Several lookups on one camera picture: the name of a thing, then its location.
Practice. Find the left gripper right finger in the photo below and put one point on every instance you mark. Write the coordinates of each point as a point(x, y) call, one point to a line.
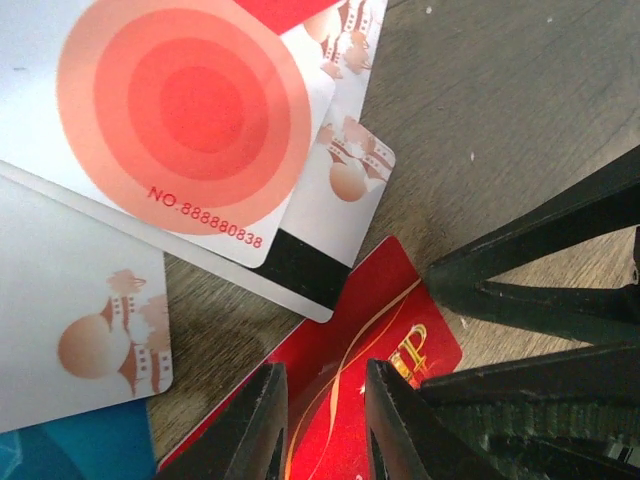
point(405, 438)

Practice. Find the red card upper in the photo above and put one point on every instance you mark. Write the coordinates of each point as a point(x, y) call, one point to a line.
point(282, 15)

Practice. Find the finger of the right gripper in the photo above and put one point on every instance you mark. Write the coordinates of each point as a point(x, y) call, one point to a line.
point(601, 203)
point(566, 415)

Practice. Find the dark red credit card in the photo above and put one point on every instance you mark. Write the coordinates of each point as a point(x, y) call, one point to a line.
point(384, 312)

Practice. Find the blue credit card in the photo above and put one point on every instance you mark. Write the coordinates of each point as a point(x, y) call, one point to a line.
point(110, 443)

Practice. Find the white card with black stripe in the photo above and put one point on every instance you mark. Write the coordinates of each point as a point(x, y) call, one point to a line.
point(84, 313)

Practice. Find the white card with red circle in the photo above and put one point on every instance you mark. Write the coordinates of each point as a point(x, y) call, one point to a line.
point(191, 118)

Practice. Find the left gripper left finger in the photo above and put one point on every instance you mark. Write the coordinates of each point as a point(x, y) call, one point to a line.
point(248, 440)

